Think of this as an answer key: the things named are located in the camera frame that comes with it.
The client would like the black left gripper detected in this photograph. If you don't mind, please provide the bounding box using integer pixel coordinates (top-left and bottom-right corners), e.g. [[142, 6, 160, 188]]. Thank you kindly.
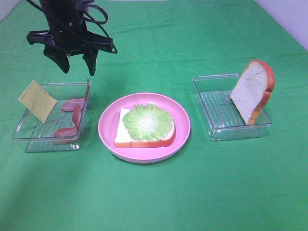
[[26, 7, 117, 76]]

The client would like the bacon strip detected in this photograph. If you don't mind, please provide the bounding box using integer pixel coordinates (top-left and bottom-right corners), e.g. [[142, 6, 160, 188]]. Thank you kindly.
[[54, 103, 82, 138], [61, 80, 91, 112]]

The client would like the bread slice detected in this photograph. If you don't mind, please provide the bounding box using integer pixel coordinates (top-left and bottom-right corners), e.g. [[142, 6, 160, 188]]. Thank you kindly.
[[231, 60, 275, 125], [114, 109, 176, 148]]

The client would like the green lettuce leaf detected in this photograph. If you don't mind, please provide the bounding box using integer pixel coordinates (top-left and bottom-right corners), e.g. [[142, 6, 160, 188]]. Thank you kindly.
[[118, 103, 175, 142]]

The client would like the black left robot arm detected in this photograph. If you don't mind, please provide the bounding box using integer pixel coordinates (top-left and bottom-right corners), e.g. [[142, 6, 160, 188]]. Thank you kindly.
[[26, 0, 117, 76]]

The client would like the yellow cheese slice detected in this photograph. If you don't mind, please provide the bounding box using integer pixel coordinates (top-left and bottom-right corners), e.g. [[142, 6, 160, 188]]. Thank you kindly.
[[18, 80, 57, 123]]

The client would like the clear left ingredient tray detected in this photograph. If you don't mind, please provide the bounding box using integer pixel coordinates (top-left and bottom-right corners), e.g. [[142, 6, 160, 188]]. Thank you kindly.
[[13, 81, 91, 153]]

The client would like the pink round plate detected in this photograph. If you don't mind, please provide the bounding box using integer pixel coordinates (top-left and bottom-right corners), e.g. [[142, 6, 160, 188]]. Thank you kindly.
[[98, 92, 191, 164]]

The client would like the clear right bread tray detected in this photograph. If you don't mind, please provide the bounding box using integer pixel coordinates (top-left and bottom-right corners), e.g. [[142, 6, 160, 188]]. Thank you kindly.
[[192, 74, 272, 141]]

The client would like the green table cloth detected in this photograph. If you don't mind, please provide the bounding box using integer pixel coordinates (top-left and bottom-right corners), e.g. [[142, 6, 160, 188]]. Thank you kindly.
[[0, 0, 308, 231]]

